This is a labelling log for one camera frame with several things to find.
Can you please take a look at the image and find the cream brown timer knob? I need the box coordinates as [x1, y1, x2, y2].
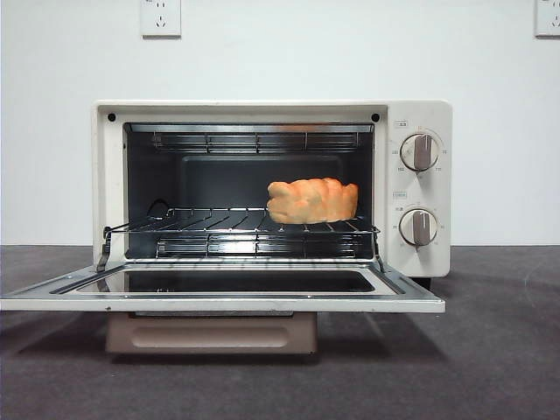
[399, 207, 439, 247]

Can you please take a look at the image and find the golden brown bread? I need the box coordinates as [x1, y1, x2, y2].
[266, 177, 360, 227]

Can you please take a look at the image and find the metal wire oven rack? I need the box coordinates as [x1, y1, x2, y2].
[104, 206, 382, 240]

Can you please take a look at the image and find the cream brown temperature knob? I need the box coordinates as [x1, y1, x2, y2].
[400, 133, 442, 172]

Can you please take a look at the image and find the cream Toshiba toaster oven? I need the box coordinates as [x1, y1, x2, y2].
[90, 98, 454, 290]

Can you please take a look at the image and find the white wall socket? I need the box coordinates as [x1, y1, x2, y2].
[140, 0, 182, 38]
[535, 0, 560, 38]

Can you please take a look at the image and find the oven door with brown handle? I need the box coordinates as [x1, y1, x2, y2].
[0, 257, 447, 356]

